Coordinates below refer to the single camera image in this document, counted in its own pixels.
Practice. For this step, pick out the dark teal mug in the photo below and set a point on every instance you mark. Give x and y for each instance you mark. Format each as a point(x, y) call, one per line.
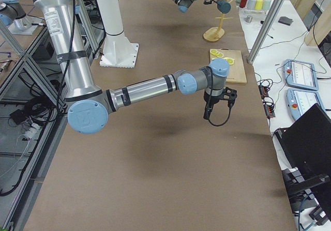
point(223, 6)

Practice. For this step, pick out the wooden cup storage rack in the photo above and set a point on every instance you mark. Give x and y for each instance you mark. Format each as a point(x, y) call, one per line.
point(215, 33)

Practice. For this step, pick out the grey cup lying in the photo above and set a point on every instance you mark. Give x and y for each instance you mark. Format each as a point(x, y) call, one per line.
point(251, 4)

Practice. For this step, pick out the small metal cup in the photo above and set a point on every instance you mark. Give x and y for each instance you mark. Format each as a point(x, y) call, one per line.
point(248, 19)

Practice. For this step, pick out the yellow cup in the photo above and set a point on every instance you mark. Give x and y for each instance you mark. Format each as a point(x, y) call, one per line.
point(258, 5)

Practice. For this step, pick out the light blue cup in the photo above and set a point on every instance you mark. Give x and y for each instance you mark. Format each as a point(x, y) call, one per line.
point(266, 5)

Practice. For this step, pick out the bamboo cutting board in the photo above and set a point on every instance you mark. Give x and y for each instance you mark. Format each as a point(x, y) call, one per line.
point(237, 71)

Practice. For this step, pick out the upper lemon slice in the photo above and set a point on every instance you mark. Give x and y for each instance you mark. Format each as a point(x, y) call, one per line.
point(220, 54)

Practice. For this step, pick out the black square pad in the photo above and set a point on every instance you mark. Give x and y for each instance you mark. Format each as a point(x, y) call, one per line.
point(285, 20)

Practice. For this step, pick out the near teach pendant tablet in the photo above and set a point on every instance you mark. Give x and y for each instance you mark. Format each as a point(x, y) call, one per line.
point(299, 101)

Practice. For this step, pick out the teach pendant tablet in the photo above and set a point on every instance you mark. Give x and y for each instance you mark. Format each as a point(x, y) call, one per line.
point(300, 74)
point(299, 101)

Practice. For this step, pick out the far teach pendant tablet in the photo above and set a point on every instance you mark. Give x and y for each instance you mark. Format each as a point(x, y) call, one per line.
point(300, 74)

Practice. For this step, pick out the black monitor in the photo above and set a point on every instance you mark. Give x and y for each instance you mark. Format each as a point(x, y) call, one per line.
point(306, 144)

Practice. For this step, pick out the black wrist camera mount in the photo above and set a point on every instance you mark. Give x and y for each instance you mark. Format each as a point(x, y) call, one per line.
point(230, 96)

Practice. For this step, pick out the lemon slice near handle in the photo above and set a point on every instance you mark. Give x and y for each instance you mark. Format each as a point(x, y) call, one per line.
point(214, 51)

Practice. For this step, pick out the aluminium frame post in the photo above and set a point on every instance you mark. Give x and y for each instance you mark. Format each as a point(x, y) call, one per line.
point(274, 9)

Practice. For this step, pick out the white camera pillar base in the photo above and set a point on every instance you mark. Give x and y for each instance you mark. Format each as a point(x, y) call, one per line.
point(117, 51)

